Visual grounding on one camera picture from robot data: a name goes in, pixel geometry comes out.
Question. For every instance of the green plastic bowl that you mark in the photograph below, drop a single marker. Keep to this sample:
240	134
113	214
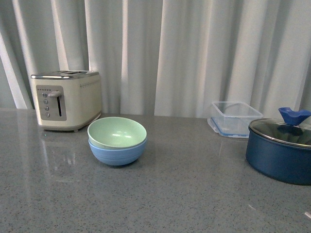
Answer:
116	133

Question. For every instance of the blue plastic bowl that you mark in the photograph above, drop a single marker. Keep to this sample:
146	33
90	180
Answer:
118	157

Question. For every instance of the white pleated curtain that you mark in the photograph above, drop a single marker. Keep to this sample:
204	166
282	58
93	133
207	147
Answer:
162	57

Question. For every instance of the clear plastic food container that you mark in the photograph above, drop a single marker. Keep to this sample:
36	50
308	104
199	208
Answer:
231	118

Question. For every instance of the cream two-slot toaster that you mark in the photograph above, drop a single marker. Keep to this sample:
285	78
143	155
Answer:
66	100

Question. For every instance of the dark blue cooking pot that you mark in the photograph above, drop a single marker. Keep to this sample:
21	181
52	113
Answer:
285	163

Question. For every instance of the glass lid with blue knob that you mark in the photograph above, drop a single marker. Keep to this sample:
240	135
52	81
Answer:
289	131

